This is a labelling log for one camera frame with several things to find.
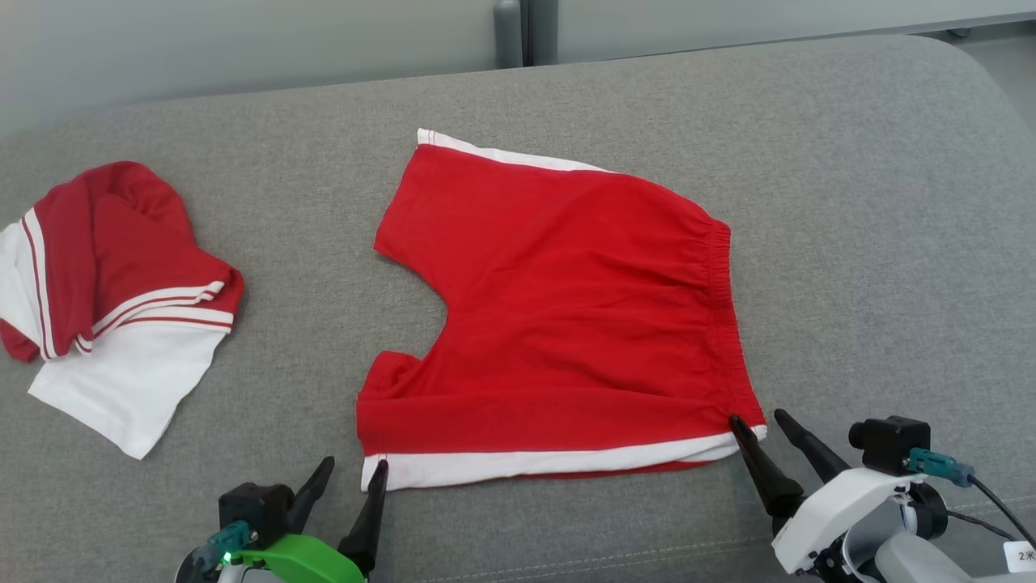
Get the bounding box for grey metal partition post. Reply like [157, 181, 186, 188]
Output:
[494, 0, 525, 68]
[530, 0, 559, 66]

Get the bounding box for red Bulls 23 jersey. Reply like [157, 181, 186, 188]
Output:
[0, 160, 245, 461]

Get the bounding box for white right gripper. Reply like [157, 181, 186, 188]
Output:
[728, 409, 917, 580]

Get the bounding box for red shorts with white stripe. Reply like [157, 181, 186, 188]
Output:
[356, 128, 768, 493]

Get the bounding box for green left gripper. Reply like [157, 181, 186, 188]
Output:
[231, 456, 389, 583]

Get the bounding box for grey fabric sofa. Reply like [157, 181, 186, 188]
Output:
[0, 34, 1036, 583]

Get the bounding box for thin black cable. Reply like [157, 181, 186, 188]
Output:
[943, 509, 1017, 542]

